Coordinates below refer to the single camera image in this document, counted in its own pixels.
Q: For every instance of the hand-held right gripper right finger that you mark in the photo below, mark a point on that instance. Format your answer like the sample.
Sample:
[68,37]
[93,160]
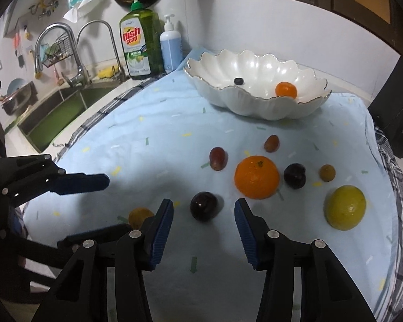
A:
[247,234]

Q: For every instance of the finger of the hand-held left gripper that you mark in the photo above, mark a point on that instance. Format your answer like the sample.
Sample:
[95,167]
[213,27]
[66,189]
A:
[100,233]
[84,182]

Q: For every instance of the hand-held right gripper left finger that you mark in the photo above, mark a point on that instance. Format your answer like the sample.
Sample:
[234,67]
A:
[163,234]

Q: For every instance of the small yellow-orange fruit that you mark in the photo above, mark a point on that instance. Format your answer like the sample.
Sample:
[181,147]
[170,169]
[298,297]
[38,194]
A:
[139,216]

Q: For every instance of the dark purple plum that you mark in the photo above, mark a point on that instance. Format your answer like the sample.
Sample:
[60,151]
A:
[294,175]
[204,206]

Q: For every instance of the large orange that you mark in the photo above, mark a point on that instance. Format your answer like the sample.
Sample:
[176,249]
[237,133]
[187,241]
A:
[257,176]

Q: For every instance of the red grape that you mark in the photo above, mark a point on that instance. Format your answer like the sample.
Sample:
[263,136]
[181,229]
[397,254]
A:
[218,158]
[272,143]

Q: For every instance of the small brown round fruit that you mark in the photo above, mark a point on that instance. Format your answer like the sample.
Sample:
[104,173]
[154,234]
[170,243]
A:
[327,172]

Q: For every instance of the yellow lemon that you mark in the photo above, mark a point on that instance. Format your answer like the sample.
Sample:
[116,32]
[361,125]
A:
[345,207]

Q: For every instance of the white scalloped ceramic bowl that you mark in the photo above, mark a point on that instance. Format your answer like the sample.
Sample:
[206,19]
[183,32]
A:
[255,70]

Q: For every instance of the steel kitchen sink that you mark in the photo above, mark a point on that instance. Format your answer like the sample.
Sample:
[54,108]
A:
[60,114]

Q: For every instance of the light blue towel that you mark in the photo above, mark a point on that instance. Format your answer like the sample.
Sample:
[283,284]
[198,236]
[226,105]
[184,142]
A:
[174,134]

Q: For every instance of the yellow sponge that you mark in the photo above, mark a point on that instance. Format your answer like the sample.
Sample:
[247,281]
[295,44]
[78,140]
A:
[105,72]

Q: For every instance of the blue plate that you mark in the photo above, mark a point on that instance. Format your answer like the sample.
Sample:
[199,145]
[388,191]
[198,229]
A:
[15,85]

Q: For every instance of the spring pull-down faucet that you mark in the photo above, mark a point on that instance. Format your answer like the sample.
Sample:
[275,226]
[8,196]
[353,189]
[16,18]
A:
[75,53]

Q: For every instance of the gooseneck steel faucet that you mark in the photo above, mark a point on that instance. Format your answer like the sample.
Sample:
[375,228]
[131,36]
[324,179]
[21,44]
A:
[113,45]

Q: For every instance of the small mandarin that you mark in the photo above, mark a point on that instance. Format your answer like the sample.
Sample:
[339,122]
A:
[285,90]

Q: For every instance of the green dish soap bottle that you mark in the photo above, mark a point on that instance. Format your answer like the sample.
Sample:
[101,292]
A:
[139,40]

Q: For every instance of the blueberry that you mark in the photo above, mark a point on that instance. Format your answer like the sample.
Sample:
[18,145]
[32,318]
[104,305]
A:
[238,81]

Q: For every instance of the plaid checked cloth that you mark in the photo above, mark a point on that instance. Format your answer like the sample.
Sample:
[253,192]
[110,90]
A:
[394,181]

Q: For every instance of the blue white pump bottle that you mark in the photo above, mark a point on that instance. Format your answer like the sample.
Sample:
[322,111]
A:
[170,48]

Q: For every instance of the black box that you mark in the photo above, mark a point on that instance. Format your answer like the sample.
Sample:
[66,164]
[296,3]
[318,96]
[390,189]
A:
[396,114]

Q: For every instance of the yellow bicycle wall ornament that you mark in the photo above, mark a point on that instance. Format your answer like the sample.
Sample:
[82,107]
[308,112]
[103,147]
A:
[45,5]

